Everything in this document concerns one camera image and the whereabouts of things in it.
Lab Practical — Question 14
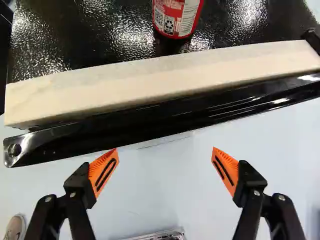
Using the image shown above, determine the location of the red label drink bottle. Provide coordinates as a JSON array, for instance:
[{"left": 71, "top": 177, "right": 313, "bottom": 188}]
[{"left": 151, "top": 0, "right": 205, "bottom": 55}]

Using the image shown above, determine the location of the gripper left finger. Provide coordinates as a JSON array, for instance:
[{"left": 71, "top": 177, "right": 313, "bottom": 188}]
[{"left": 23, "top": 148, "right": 120, "bottom": 240}]

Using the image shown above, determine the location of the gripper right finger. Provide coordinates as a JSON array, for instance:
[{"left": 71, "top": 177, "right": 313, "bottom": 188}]
[{"left": 211, "top": 146, "right": 307, "bottom": 240}]

